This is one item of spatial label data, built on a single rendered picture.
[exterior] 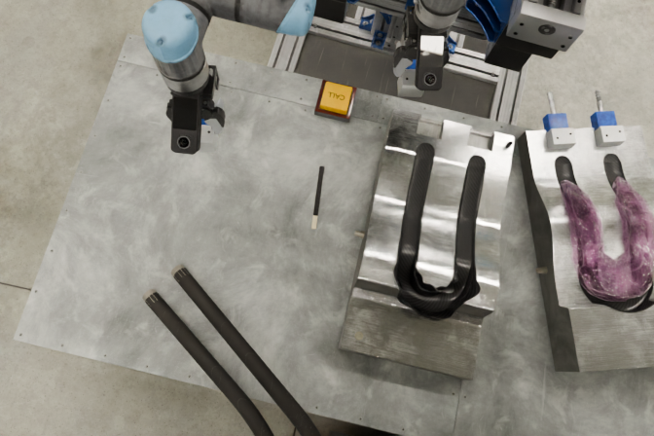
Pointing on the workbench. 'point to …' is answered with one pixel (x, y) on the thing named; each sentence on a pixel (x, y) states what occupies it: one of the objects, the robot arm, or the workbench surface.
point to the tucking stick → (317, 198)
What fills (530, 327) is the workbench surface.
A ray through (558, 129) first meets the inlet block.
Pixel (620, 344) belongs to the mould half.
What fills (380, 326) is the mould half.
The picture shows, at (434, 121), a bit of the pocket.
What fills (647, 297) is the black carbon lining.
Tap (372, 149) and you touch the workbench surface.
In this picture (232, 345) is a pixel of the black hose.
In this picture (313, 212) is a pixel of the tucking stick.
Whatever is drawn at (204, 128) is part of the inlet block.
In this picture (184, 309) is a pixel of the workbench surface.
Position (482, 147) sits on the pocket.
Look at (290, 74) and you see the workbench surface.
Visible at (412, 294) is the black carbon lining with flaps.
